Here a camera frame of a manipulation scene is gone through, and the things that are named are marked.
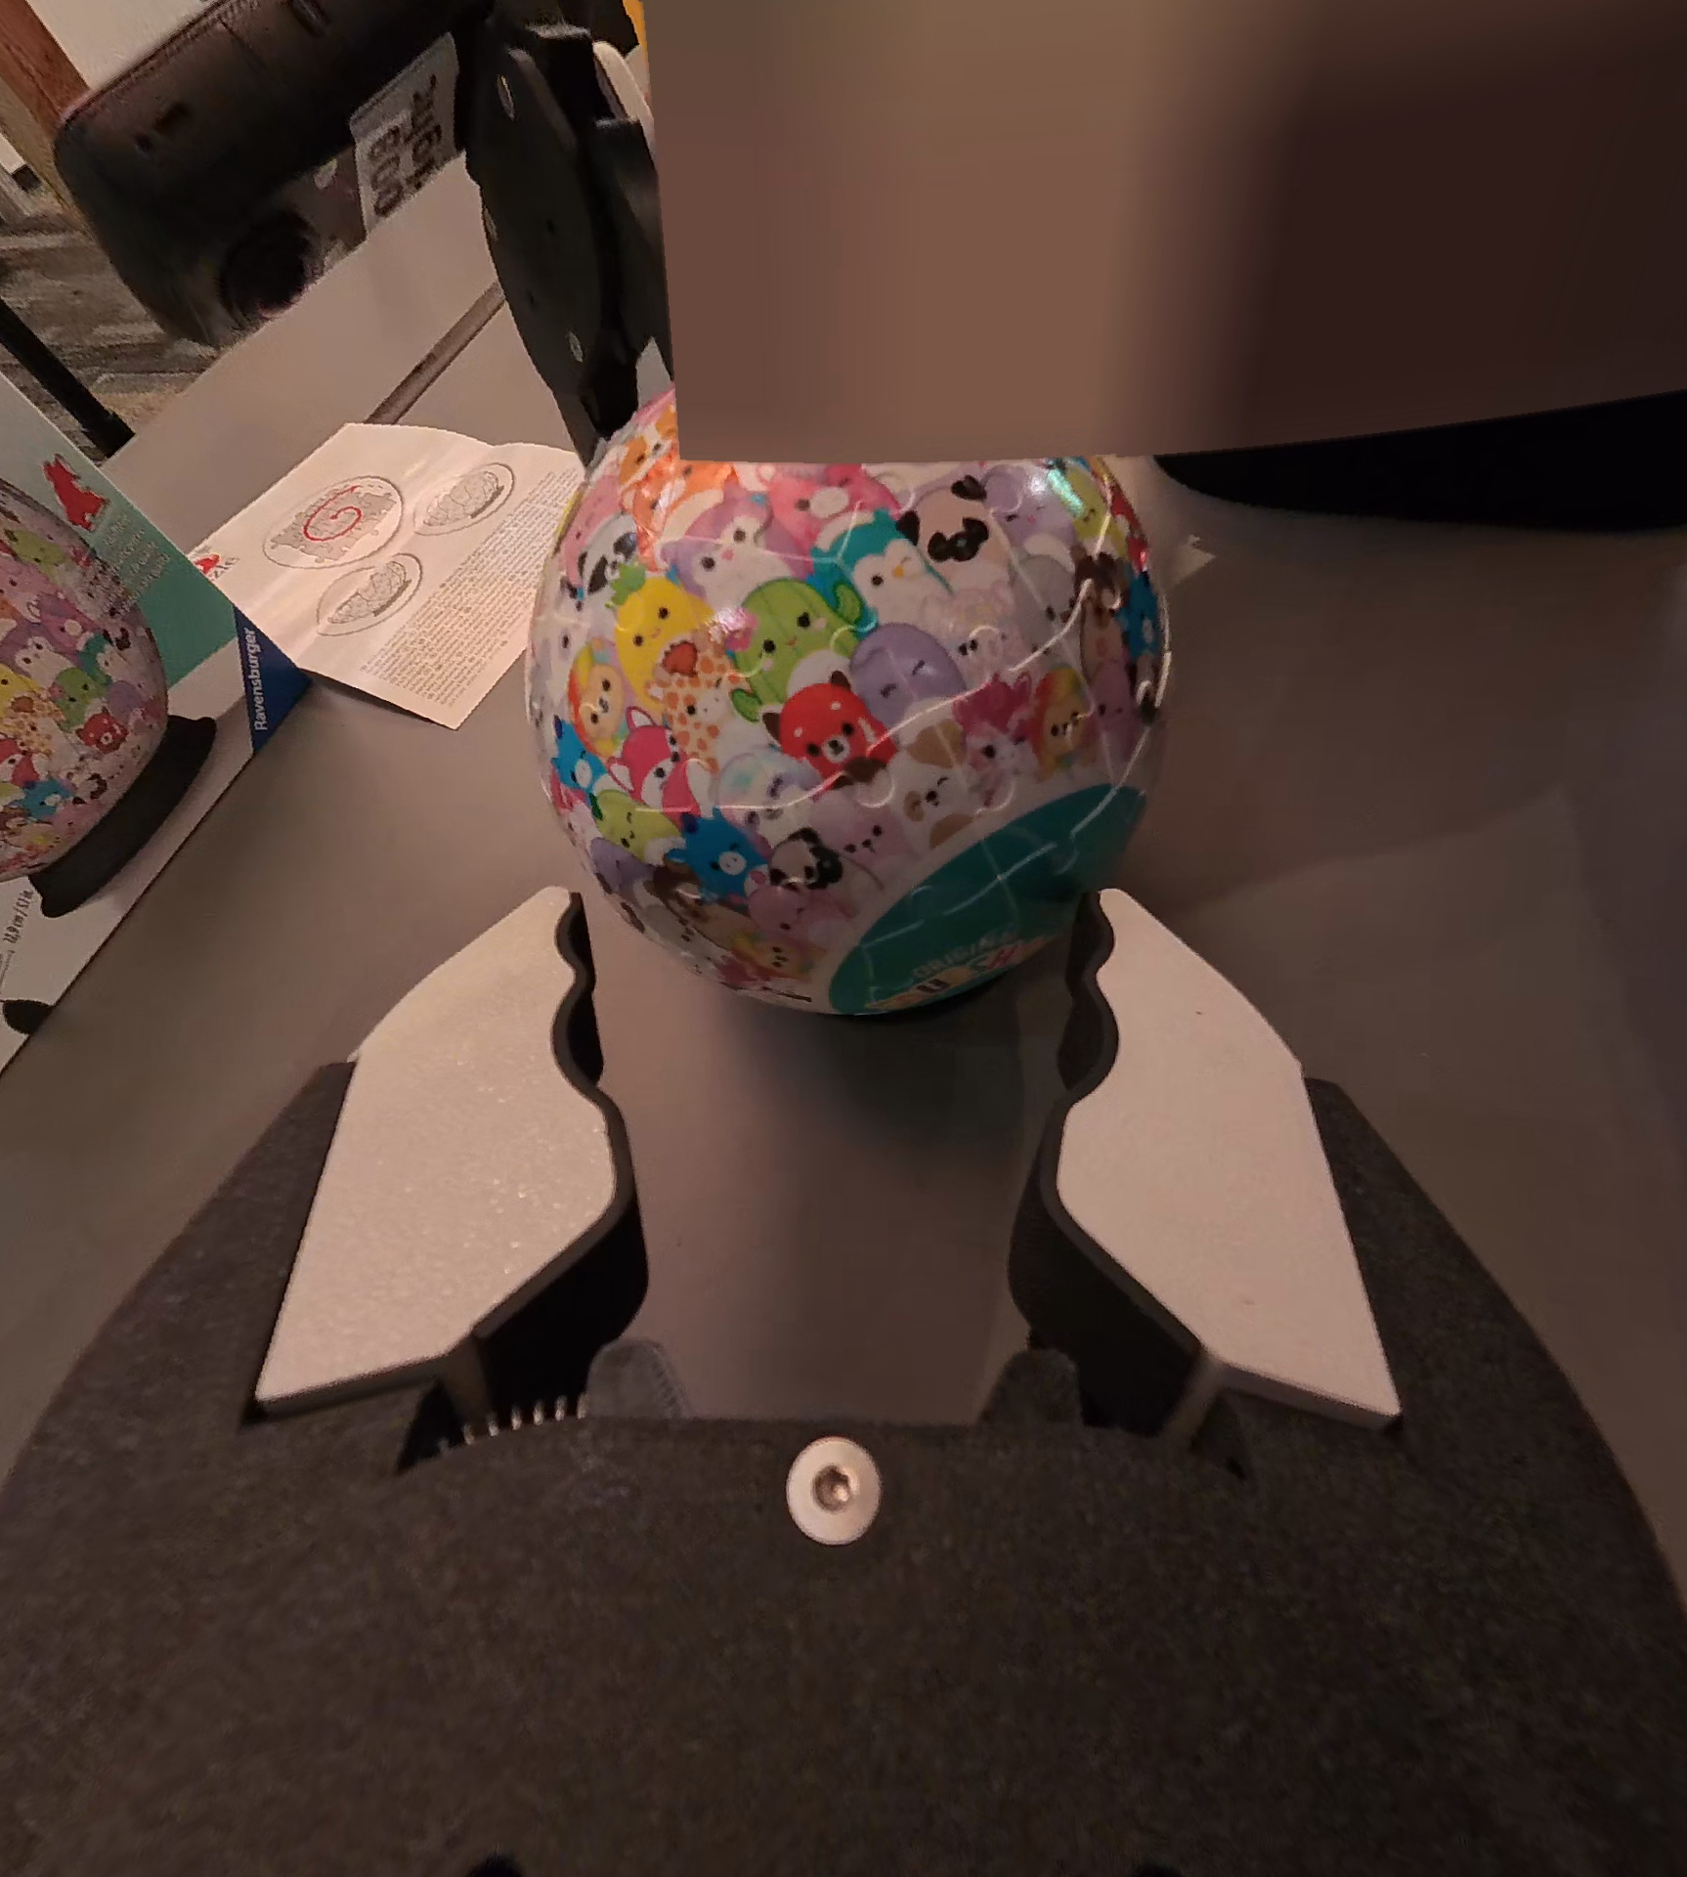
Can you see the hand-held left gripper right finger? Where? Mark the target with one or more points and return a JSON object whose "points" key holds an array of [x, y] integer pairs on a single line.
{"points": [[1210, 1186]]}

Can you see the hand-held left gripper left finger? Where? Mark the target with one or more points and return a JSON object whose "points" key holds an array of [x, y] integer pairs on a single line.
{"points": [[461, 1173]]}

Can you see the colourful puzzle ball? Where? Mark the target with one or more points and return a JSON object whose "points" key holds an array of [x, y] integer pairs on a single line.
{"points": [[842, 704]]}

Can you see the colourful cardboard puzzle box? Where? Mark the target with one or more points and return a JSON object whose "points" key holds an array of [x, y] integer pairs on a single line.
{"points": [[37, 704]]}

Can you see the folded white instruction leaflet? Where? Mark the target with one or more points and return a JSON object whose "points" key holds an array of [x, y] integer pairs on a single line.
{"points": [[389, 557]]}

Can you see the black mesh pad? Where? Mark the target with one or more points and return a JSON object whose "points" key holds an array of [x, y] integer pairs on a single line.
{"points": [[1487, 483]]}

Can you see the wooden post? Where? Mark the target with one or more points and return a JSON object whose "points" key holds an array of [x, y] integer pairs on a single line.
{"points": [[37, 37]]}

